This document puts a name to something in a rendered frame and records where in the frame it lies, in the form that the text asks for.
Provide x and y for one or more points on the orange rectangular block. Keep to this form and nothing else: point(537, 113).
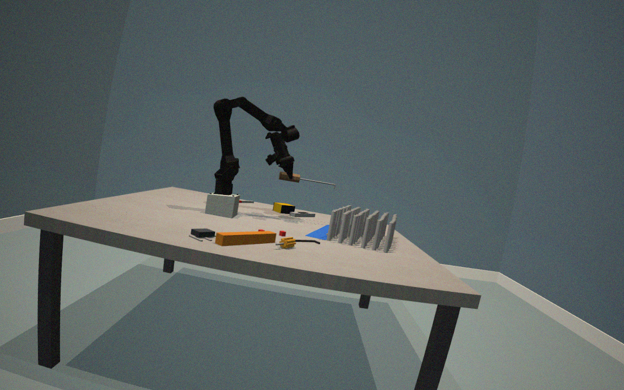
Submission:
point(244, 238)

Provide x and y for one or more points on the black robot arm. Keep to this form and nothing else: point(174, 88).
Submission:
point(229, 165)

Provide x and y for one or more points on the blue tape strip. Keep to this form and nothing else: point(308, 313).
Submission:
point(320, 233)

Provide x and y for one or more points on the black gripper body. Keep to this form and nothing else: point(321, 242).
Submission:
point(284, 154)

